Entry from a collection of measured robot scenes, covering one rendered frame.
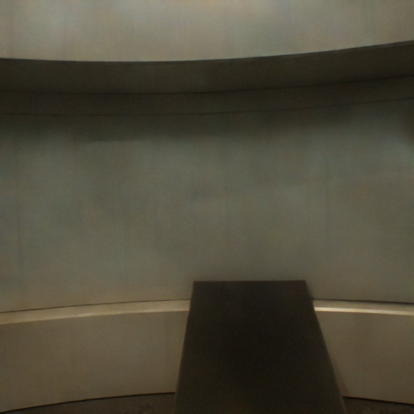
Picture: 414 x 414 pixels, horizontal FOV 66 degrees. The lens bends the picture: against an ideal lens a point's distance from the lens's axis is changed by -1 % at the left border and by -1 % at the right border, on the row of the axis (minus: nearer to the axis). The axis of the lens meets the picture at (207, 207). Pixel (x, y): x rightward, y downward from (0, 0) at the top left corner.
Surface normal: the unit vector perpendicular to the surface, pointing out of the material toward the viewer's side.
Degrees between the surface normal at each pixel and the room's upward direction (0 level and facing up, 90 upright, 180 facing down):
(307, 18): 90
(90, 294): 90
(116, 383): 90
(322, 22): 90
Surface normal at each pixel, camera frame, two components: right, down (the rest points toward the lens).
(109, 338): 0.14, 0.02
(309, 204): -0.18, 0.03
